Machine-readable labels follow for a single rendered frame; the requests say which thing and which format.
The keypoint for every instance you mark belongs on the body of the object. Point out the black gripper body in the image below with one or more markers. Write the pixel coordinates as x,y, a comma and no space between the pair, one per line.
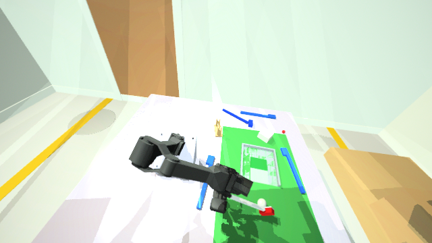
219,204

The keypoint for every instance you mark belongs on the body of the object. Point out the white golf ball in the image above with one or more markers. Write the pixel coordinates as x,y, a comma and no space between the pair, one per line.
262,202

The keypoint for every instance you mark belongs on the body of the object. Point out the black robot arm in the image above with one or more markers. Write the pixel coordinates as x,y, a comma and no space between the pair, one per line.
219,177

